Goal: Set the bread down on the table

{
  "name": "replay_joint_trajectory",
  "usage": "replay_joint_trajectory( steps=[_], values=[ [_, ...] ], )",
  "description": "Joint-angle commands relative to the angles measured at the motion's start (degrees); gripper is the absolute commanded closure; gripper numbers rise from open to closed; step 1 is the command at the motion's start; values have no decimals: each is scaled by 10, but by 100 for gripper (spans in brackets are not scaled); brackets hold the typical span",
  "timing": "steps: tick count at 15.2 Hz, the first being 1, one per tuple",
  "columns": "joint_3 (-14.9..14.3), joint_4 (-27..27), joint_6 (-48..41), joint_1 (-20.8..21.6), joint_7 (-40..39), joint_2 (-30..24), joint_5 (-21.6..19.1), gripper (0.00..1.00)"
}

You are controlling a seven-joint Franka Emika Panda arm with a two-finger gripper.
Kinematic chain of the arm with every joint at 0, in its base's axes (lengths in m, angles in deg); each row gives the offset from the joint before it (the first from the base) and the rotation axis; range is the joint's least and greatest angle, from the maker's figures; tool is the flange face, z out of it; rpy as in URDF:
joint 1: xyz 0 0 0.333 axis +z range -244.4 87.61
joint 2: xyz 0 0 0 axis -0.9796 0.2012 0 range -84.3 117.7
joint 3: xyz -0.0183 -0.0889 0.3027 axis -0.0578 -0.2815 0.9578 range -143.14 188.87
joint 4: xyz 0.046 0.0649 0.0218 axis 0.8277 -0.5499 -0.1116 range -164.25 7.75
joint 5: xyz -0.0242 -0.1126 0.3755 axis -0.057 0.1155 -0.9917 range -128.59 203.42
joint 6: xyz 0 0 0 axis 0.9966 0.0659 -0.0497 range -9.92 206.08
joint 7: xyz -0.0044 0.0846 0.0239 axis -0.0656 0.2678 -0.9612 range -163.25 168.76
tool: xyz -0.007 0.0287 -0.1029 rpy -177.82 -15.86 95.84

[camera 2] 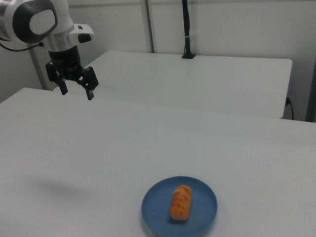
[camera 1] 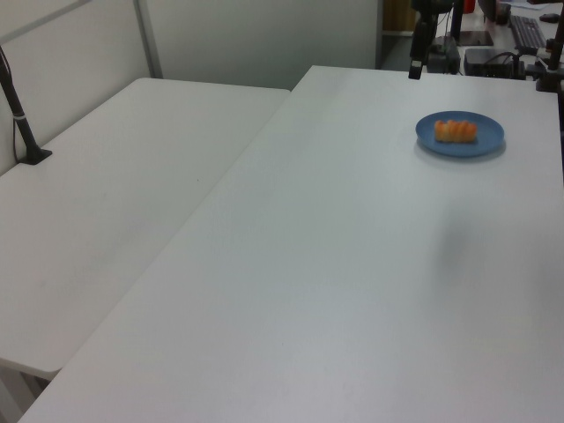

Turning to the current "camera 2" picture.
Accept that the orange braided bread loaf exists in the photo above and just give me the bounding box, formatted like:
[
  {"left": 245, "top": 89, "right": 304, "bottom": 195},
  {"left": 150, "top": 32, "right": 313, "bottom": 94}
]
[{"left": 168, "top": 184, "right": 192, "bottom": 221}]

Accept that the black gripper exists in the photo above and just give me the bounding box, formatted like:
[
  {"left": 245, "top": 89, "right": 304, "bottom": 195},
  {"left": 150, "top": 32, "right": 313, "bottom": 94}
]
[{"left": 45, "top": 46, "right": 100, "bottom": 101}]

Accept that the white side table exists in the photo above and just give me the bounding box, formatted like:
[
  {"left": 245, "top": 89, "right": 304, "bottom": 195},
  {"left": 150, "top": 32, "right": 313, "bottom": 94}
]
[{"left": 53, "top": 51, "right": 293, "bottom": 119}]

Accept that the grey vertical frame post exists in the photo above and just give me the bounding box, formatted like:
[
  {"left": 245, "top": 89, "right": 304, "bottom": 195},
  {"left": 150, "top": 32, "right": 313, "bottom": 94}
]
[{"left": 141, "top": 0, "right": 158, "bottom": 53}]

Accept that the dark vertical column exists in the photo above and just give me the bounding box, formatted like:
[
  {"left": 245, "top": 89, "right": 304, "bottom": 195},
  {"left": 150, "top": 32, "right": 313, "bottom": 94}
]
[{"left": 305, "top": 55, "right": 316, "bottom": 123}]

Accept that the thin grey metal post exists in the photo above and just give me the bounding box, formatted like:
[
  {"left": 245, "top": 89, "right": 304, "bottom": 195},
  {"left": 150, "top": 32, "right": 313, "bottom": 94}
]
[{"left": 29, "top": 46, "right": 48, "bottom": 91}]

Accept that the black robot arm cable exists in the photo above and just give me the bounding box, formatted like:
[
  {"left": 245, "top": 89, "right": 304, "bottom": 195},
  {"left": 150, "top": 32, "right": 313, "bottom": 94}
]
[{"left": 0, "top": 37, "right": 45, "bottom": 52}]

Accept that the blue round plate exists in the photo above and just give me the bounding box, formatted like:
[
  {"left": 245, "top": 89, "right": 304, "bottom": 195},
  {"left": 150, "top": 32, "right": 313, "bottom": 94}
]
[{"left": 141, "top": 175, "right": 218, "bottom": 237}]

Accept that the black power cable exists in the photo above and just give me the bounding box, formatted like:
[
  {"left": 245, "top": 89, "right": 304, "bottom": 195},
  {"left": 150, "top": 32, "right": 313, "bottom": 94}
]
[{"left": 285, "top": 97, "right": 295, "bottom": 120}]

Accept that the black camera pole with base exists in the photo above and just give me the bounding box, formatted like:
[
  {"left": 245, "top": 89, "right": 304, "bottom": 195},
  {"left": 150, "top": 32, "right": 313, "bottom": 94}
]
[{"left": 181, "top": 0, "right": 196, "bottom": 60}]

